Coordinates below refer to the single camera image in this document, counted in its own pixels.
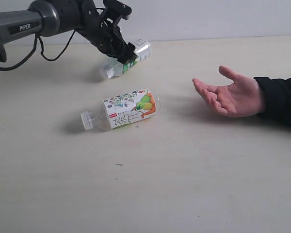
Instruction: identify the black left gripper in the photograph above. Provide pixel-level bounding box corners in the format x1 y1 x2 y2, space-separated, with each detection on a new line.
76 0 137 64

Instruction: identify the clear green-label water bottle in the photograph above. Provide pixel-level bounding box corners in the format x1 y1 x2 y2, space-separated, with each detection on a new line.
99 38 152 80

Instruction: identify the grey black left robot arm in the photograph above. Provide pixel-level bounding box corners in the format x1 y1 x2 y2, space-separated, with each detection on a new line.
0 0 137 72

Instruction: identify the black-sleeved forearm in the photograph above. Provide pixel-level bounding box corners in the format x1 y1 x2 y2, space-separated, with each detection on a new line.
254 77 291 128

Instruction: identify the clear floral-label tea bottle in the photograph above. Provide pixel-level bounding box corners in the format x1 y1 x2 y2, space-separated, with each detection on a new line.
81 88 161 131

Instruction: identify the person's open bare hand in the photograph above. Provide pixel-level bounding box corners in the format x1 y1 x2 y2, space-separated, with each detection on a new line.
193 66 265 118

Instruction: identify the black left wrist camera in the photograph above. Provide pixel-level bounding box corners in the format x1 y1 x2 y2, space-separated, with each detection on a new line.
101 0 132 26

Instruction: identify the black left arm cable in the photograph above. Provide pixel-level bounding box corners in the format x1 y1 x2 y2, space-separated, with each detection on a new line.
0 7 105 72

